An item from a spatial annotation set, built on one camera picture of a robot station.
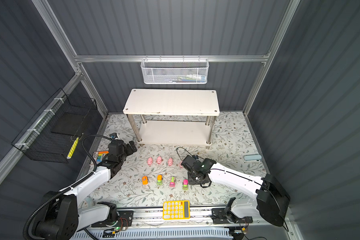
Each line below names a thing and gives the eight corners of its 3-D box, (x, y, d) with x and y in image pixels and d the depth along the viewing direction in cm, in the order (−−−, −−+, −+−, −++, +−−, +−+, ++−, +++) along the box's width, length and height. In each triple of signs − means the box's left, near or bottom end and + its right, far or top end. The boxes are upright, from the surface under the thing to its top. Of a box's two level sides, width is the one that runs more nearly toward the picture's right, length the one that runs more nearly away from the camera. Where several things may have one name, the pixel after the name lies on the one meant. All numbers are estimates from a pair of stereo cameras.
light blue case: (243, 162, 95) (245, 159, 93) (242, 157, 98) (244, 154, 95) (260, 162, 95) (262, 159, 93) (258, 157, 98) (260, 154, 95)
